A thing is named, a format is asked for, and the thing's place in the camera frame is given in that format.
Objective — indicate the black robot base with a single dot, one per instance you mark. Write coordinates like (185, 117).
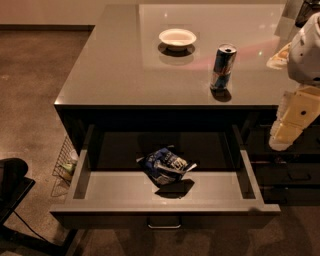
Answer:
(14, 186)

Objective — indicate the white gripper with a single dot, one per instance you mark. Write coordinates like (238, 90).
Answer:
(306, 56)

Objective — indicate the dark object at counter corner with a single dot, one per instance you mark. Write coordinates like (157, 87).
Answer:
(308, 8)

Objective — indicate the blue chip bag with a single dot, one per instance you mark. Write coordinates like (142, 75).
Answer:
(164, 167)

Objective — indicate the blue silver energy drink can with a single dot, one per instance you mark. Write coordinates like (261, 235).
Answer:
(225, 57)

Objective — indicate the metal drawer handle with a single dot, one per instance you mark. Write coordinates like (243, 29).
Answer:
(164, 222)

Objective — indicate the white paper bowl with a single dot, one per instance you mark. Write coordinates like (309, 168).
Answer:
(177, 39)

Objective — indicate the wire mesh basket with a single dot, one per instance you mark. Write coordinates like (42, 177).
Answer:
(64, 168)

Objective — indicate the dark cabinet with grey counter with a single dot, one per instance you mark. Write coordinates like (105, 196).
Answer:
(126, 80)

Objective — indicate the open grey top drawer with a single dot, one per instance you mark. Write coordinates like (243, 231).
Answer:
(109, 188)

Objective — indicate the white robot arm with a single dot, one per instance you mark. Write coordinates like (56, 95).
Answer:
(301, 57)

